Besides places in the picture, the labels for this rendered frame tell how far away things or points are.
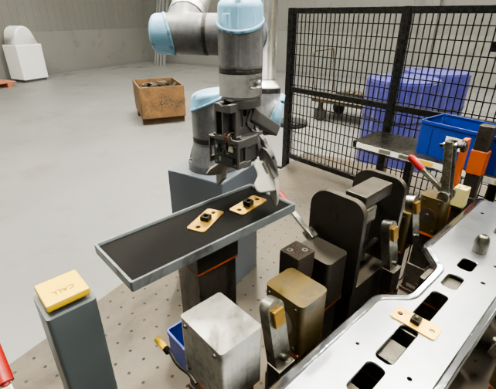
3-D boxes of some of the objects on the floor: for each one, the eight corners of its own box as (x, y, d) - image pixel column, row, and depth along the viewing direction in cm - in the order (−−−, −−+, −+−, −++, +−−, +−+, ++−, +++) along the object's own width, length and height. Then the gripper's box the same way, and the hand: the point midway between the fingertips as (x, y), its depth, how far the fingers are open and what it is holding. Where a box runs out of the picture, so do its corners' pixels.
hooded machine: (38, 77, 973) (25, 25, 917) (51, 79, 946) (39, 25, 889) (11, 81, 919) (-6, 25, 862) (24, 83, 891) (8, 26, 835)
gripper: (181, 95, 66) (188, 192, 75) (270, 111, 55) (266, 223, 64) (213, 88, 72) (217, 179, 81) (299, 101, 61) (293, 204, 70)
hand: (248, 194), depth 75 cm, fingers open, 14 cm apart
